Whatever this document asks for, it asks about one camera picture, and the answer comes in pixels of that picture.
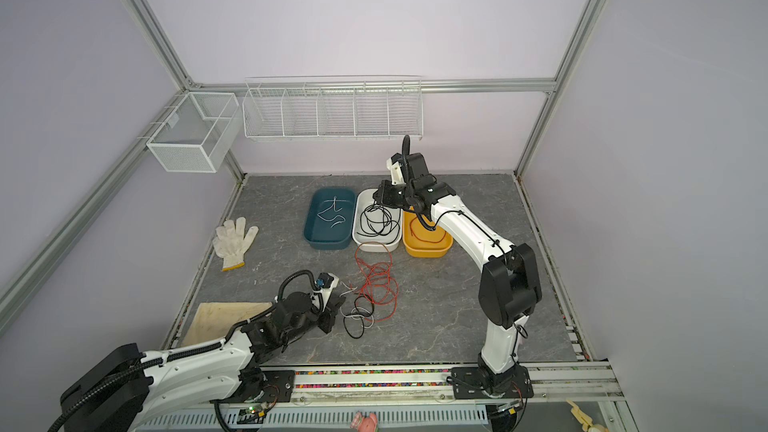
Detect black cable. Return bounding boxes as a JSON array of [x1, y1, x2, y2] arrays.
[[358, 202, 401, 239]]

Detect red cable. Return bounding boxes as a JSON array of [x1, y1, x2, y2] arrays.
[[409, 215, 448, 247]]

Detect red black white cables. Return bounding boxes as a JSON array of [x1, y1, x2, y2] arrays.
[[340, 242, 401, 340]]

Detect white cable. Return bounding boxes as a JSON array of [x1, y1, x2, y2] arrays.
[[316, 195, 347, 229]]

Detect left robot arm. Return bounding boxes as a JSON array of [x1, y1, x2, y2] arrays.
[[50, 270, 344, 431]]

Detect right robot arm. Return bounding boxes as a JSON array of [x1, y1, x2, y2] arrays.
[[374, 136, 542, 402]]

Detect white plastic bin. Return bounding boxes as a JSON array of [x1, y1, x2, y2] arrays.
[[352, 189, 403, 252]]

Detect yellow plastic bin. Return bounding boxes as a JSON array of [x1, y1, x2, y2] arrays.
[[402, 212, 454, 258]]

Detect teal plastic bin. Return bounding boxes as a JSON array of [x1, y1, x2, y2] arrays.
[[303, 187, 357, 251]]

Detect beige rubber glove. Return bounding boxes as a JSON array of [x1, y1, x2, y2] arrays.
[[181, 302, 271, 347]]

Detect pink object at bottom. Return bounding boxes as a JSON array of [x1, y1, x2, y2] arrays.
[[350, 412, 379, 432]]

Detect white cotton glove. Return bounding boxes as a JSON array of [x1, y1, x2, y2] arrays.
[[212, 217, 259, 272]]

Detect small white mesh basket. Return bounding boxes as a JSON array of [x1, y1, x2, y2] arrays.
[[147, 92, 243, 173]]

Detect cream object bottom right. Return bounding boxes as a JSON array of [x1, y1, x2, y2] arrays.
[[567, 400, 609, 432]]

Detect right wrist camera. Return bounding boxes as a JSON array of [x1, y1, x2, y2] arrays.
[[386, 153, 406, 185]]

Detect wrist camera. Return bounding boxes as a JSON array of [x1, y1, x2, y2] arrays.
[[314, 273, 340, 311], [386, 153, 406, 185]]

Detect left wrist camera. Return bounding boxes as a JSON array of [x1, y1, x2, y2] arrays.
[[314, 273, 340, 311]]

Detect long white wire rack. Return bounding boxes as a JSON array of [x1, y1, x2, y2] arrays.
[[242, 75, 424, 140]]

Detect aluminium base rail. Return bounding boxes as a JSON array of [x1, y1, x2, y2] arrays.
[[125, 362, 625, 412]]

